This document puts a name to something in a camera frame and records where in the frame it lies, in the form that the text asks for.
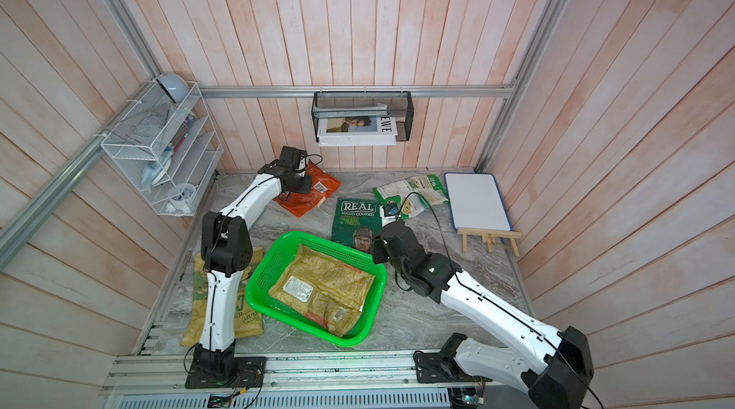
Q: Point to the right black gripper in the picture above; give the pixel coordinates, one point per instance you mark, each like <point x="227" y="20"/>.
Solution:
<point x="381" y="243"/>

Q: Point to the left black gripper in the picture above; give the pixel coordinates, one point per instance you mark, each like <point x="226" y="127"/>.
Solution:
<point x="305" y="188"/>

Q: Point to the red chips bag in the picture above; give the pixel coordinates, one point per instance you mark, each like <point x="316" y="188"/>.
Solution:
<point x="324" y="185"/>

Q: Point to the dark green Real chips bag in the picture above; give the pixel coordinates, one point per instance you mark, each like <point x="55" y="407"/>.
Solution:
<point x="356" y="223"/>

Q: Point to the light green chips bag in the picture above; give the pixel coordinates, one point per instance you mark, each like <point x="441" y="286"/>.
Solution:
<point x="413" y="195"/>

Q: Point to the tan brown chips bag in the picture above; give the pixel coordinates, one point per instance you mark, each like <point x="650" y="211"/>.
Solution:
<point x="326" y="291"/>

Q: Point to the yellow kettle chips bag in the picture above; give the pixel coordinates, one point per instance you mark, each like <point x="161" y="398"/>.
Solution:
<point x="247" y="321"/>

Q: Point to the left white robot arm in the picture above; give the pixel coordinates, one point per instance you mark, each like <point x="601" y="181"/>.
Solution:
<point x="226" y="251"/>

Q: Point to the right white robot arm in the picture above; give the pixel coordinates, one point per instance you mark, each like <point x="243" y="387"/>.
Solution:
<point x="553" y="367"/>

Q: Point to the green plastic basket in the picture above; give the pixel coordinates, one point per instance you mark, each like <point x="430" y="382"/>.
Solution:
<point x="282" y="254"/>

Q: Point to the small wooden easel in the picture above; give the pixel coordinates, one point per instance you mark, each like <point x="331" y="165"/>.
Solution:
<point x="489" y="237"/>

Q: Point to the white magazine book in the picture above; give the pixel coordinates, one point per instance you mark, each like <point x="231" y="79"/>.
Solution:
<point x="357" y="127"/>

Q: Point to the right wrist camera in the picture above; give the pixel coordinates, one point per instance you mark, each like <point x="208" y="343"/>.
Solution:
<point x="390" y="212"/>

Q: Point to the small whiteboard blue frame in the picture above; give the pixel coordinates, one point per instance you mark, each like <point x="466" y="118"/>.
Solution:
<point x="476" y="202"/>

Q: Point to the black mesh wall basket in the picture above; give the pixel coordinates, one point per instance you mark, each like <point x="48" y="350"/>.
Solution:
<point x="400" y="104"/>

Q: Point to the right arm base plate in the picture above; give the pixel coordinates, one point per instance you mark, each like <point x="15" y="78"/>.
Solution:
<point x="435" y="368"/>

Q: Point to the white wire wall shelf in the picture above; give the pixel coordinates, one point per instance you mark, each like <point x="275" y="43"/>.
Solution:
<point x="157" y="144"/>

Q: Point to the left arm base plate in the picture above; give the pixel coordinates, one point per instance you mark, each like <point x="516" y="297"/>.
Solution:
<point x="240" y="372"/>

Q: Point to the aluminium mounting rail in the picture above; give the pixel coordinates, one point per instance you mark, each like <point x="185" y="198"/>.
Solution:
<point x="165" y="374"/>

